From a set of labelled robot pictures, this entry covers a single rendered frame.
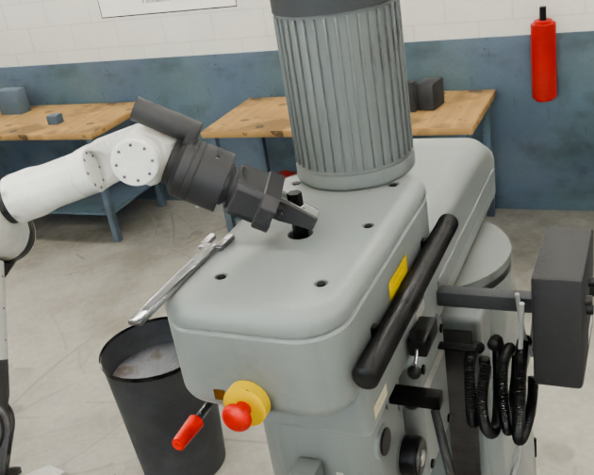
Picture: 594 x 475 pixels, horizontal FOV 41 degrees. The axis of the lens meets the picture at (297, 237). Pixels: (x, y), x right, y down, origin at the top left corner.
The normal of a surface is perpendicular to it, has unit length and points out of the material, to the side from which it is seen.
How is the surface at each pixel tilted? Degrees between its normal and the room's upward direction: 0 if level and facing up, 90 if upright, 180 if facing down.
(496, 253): 0
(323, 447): 90
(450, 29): 90
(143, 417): 94
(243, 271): 0
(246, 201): 90
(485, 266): 0
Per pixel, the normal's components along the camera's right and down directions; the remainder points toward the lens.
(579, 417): -0.15, -0.90
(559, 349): -0.39, 0.44
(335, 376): 0.46, 0.32
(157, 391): 0.17, 0.46
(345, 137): -0.15, 0.44
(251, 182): 0.38, -0.83
